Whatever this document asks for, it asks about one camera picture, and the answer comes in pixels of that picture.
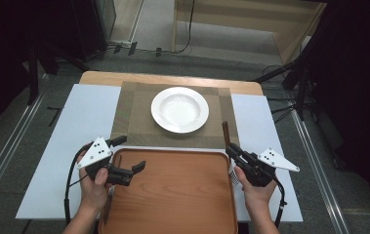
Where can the brown wooden tray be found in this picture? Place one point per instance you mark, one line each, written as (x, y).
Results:
(172, 198)

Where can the white round plate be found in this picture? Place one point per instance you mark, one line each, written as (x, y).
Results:
(180, 109)

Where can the person's right hand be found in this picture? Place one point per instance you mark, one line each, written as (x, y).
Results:
(255, 195)

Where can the person's left hand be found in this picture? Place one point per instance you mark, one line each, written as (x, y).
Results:
(93, 193)

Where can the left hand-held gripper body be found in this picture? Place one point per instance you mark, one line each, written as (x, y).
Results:
(95, 153)

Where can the brown woven placemat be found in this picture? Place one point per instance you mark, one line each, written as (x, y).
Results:
(140, 123)

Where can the white table cover board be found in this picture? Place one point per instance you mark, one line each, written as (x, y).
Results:
(85, 110)

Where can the light wooden table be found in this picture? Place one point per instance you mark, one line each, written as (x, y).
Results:
(107, 79)

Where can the light wooden shelf unit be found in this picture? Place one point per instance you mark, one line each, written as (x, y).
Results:
(225, 16)

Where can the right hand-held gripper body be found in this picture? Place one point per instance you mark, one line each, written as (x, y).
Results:
(277, 161)

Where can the black tripod stand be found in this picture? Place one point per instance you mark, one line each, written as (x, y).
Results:
(301, 84)

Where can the metal floor rail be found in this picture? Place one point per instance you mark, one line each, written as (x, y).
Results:
(316, 162)
(7, 156)

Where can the black cabinet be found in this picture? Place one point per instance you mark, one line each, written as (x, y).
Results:
(91, 26)

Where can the black metal stand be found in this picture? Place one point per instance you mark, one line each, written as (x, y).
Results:
(33, 71)

